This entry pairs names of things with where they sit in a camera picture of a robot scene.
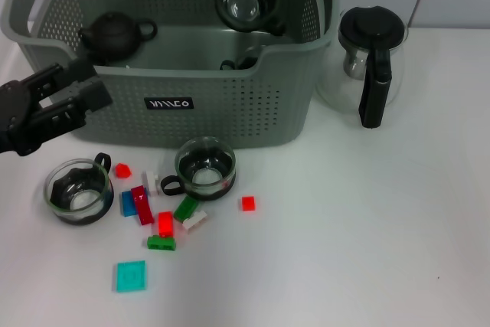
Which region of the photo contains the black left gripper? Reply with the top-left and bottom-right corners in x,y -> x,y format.
0,56 -> 114,157

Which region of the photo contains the glass teacup black sleeve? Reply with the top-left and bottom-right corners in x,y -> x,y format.
214,0 -> 286,37
219,45 -> 265,72
43,152 -> 115,225
160,137 -> 237,202

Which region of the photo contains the grey perforated storage bin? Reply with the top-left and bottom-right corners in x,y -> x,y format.
0,0 -> 341,150

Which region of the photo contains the black clay teapot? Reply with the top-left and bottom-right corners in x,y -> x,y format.
77,11 -> 158,64

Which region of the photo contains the glass carafe black lid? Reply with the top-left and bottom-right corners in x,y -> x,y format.
315,5 -> 410,129

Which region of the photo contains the blue toy brick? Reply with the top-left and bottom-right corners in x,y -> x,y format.
121,190 -> 139,217

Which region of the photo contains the dark red toy brick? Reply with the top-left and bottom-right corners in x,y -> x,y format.
130,185 -> 155,227

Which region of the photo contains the bright red sloped brick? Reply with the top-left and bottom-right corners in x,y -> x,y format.
157,211 -> 174,238

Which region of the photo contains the green toy brick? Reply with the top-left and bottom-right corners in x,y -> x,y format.
147,234 -> 178,252
174,195 -> 199,223

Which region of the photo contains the teal square toy plate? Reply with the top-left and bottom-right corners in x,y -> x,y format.
116,260 -> 149,293

